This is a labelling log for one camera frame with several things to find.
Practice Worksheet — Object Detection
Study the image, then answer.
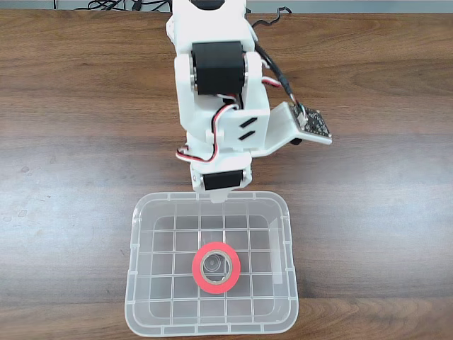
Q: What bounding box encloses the red tape roll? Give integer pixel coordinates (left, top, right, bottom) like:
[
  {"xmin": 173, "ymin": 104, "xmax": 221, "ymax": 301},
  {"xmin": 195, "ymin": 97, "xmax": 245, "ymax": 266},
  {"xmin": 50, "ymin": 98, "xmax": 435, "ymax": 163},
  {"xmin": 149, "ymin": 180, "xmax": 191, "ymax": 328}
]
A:
[{"xmin": 191, "ymin": 241, "xmax": 242, "ymax": 296}]

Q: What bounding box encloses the clear plastic box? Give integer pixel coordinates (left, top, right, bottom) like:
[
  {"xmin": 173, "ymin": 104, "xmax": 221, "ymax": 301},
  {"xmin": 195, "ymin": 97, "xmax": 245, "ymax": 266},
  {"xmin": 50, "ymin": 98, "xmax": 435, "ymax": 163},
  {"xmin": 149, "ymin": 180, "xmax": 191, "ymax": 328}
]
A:
[{"xmin": 123, "ymin": 191, "xmax": 300, "ymax": 338}]

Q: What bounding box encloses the red white black servo wire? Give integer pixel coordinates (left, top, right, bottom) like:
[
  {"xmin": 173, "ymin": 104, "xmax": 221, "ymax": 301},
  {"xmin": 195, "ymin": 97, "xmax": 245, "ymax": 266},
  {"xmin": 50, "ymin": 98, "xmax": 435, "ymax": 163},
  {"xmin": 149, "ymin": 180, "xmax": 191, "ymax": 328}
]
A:
[{"xmin": 175, "ymin": 76, "xmax": 285, "ymax": 166}]

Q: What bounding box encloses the camera board on white bracket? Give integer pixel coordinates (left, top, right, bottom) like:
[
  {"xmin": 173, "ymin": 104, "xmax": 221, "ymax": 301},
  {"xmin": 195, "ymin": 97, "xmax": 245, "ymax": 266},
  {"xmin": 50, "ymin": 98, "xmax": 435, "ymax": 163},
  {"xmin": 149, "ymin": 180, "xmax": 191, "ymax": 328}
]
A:
[{"xmin": 267, "ymin": 101, "xmax": 334, "ymax": 155}]

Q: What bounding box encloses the black camera cable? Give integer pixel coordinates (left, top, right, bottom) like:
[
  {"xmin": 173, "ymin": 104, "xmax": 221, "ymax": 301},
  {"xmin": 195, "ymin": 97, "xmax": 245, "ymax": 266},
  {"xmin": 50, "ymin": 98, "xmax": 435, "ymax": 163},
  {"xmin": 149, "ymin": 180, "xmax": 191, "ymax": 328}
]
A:
[{"xmin": 246, "ymin": 5, "xmax": 302, "ymax": 108}]

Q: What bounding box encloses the black cable tangle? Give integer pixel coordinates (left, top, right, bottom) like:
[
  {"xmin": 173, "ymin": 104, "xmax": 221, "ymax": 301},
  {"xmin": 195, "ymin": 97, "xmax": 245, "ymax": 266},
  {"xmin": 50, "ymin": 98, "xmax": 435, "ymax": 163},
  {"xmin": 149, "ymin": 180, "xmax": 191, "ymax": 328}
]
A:
[{"xmin": 86, "ymin": 0, "xmax": 128, "ymax": 11}]

